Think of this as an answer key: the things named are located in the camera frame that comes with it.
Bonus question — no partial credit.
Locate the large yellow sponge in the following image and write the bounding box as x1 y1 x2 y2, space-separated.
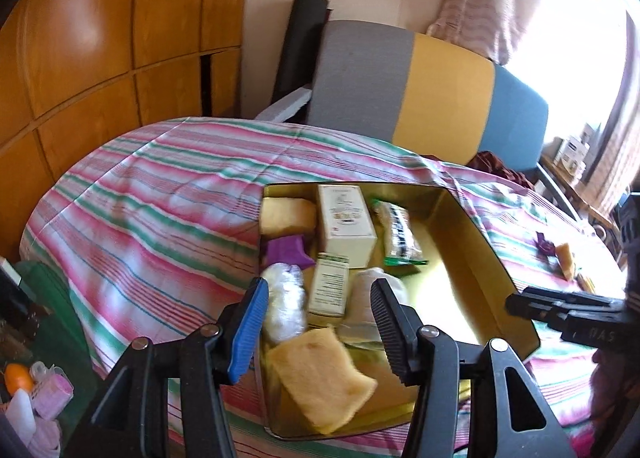
265 327 378 435

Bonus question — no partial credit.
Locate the small yellow sponge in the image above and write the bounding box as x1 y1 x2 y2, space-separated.
555 243 577 281

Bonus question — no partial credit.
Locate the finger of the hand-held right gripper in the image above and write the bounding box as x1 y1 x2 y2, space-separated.
505 287 623 321
542 310 626 356

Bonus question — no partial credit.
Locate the snack packet with dark label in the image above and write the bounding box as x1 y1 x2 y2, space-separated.
380 203 422 256

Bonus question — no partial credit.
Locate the purple cloth piece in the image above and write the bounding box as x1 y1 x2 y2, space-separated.
264 235 307 269

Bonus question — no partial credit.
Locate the window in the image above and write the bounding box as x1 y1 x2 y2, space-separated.
520 0 636 149

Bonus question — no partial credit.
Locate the white soft pouch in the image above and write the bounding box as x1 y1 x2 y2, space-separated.
337 267 408 346

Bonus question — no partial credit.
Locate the maroon cloth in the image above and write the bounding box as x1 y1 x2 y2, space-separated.
470 150 538 189

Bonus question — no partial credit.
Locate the wooden desk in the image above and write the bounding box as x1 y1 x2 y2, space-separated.
540 158 621 239

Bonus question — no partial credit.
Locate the black rolled mat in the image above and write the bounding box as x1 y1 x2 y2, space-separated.
272 0 332 106

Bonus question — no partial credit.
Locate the green-edged snack packet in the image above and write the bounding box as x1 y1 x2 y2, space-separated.
372 199 430 267

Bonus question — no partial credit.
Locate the gold cardboard tray box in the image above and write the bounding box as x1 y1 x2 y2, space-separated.
252 181 541 440

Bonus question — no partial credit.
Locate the white cardboard box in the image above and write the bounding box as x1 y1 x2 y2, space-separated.
555 135 591 176

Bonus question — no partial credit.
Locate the clear bag of cotton balls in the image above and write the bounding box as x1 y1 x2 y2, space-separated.
260 263 308 345

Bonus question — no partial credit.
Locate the green cloth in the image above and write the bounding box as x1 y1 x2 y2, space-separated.
15 260 101 439

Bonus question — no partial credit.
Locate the striped bed sheet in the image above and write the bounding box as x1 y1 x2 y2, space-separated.
20 118 640 458

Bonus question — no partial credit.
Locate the white bottle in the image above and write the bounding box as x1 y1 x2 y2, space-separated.
7 388 38 439

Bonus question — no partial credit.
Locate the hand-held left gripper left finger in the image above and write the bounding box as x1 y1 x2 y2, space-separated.
70 277 270 458

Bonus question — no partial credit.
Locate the white carton box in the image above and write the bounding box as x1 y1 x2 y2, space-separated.
316 184 378 269

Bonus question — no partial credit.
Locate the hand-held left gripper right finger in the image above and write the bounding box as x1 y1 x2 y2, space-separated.
369 278 576 458

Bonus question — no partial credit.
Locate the wooden wardrobe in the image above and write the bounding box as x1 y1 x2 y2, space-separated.
0 0 256 259

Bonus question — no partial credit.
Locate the small green and white box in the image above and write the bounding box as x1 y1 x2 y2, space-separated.
306 252 351 319

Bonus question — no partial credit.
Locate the grey yellow blue cushion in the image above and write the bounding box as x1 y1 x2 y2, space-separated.
255 19 548 173

